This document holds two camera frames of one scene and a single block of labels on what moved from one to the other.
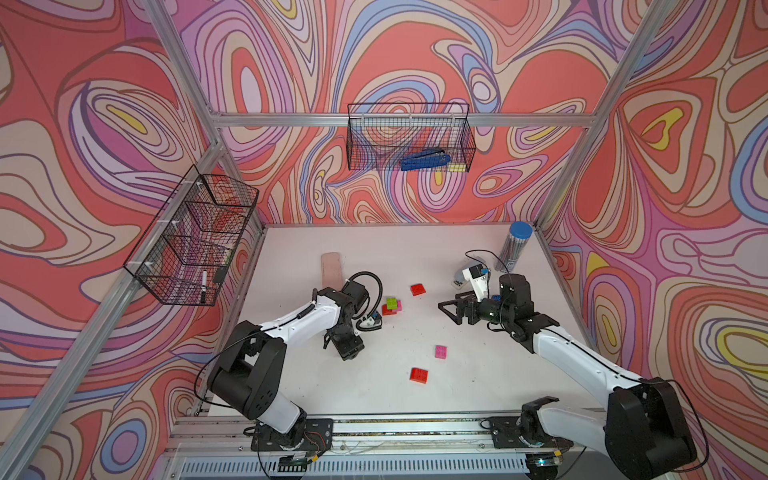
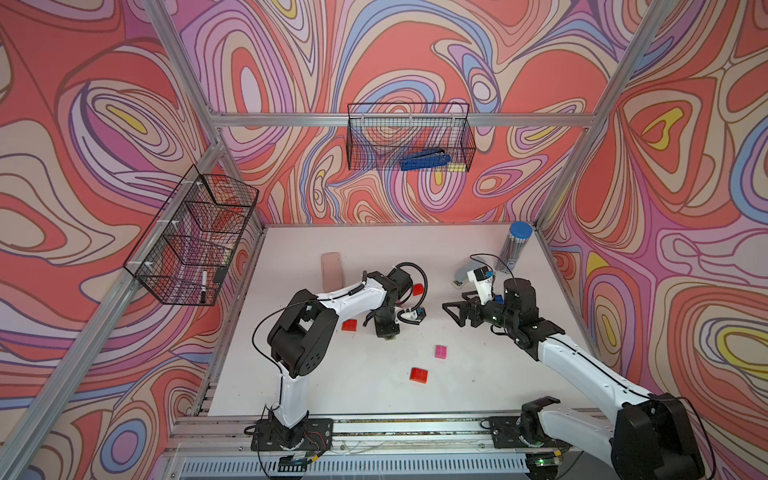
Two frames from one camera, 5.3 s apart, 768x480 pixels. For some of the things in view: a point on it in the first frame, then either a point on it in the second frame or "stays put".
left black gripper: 352,349 -> 388,332
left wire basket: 192,244 stays put
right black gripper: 470,302 stays put
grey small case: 458,280 stays put
